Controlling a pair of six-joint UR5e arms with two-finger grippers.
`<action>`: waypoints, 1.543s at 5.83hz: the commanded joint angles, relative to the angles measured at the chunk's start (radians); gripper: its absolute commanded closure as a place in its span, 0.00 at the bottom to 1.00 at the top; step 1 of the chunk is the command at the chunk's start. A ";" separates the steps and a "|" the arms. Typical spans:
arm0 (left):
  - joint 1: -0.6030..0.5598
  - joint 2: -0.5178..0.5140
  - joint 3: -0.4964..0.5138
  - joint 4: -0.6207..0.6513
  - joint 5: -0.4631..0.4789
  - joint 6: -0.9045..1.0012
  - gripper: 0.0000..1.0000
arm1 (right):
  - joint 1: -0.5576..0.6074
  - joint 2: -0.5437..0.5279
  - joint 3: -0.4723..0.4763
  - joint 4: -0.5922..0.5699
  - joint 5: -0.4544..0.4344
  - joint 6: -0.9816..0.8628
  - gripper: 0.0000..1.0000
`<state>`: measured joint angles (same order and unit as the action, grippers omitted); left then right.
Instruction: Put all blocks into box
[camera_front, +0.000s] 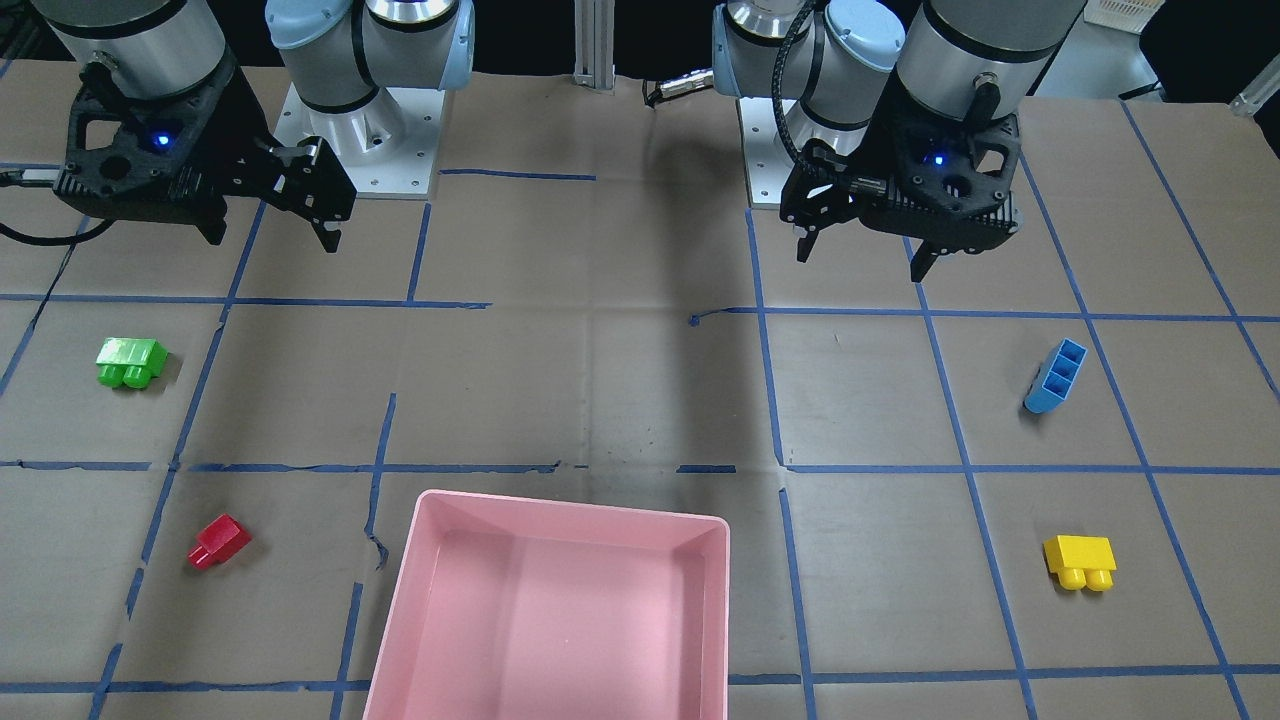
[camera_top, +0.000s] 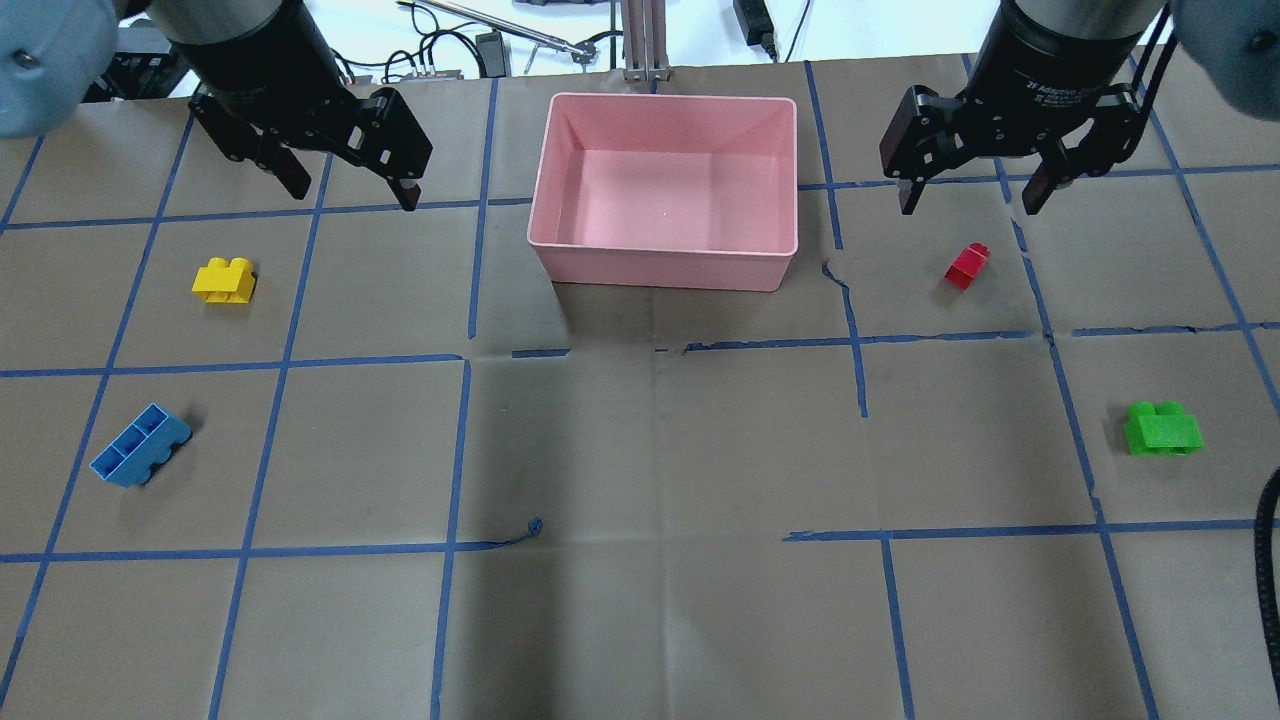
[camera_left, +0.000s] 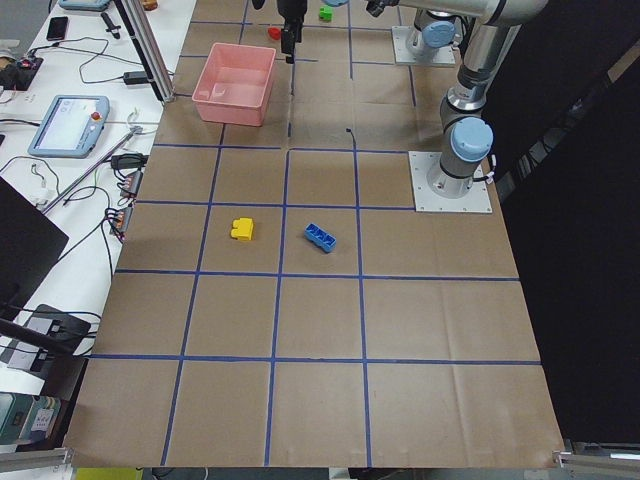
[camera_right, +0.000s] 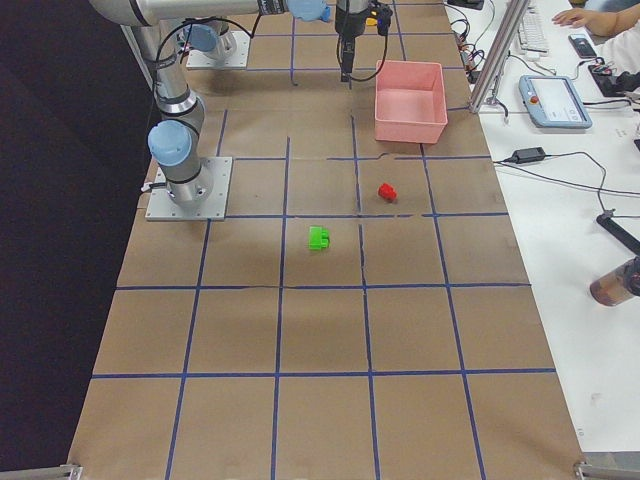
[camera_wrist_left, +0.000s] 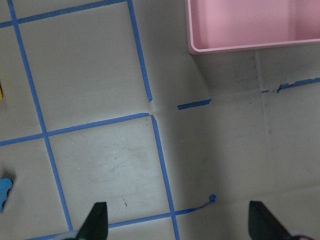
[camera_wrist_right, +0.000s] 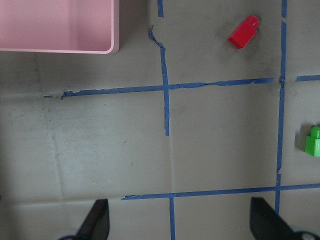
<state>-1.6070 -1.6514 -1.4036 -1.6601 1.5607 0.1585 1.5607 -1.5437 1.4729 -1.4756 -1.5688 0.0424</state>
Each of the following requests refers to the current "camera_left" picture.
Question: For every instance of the black power adapter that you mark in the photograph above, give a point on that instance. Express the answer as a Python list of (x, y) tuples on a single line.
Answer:
[(135, 78)]

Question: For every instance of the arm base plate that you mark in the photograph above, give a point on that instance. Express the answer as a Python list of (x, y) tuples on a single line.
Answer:
[(436, 192), (410, 49)]

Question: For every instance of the black laptop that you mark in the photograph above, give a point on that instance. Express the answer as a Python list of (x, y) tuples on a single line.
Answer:
[(30, 246)]

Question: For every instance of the blue teach pendant tablet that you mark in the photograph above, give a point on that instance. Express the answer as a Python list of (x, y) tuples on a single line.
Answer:
[(71, 127)]

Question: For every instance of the blue toy block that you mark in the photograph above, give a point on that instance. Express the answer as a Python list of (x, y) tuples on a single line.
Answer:
[(320, 238)]

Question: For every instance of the black smartphone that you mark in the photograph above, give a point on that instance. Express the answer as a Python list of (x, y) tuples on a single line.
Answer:
[(57, 28)]

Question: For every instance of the green toy block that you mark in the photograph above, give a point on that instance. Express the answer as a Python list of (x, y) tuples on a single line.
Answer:
[(325, 13)]

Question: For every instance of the brown paper table cover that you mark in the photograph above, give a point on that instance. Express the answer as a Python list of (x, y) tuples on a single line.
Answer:
[(409, 345)]

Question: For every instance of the yellow toy block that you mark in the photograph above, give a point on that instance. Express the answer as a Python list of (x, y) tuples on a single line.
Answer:
[(242, 229)]

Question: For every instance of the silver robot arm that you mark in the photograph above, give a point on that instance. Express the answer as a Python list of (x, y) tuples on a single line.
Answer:
[(432, 31), (467, 139)]

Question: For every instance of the pink plastic box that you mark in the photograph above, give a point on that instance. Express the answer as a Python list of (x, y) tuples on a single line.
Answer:
[(235, 84)]

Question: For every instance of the aluminium frame post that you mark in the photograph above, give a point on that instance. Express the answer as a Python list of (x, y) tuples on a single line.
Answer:
[(139, 29)]

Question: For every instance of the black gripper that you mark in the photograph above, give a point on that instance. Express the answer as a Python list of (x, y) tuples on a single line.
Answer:
[(291, 10)]

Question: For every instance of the red toy block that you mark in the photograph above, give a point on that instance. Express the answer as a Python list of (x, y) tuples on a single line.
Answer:
[(274, 33)]

